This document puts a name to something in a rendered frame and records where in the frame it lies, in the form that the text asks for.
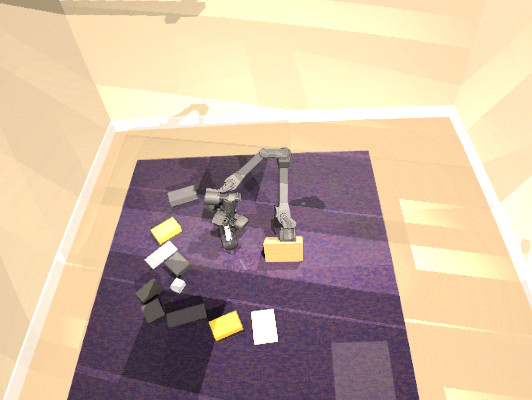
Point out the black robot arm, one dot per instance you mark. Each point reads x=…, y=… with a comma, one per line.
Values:
x=282, y=211

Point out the white flat bar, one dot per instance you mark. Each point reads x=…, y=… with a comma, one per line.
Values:
x=161, y=254

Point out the white cube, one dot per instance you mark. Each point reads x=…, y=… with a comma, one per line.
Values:
x=178, y=285

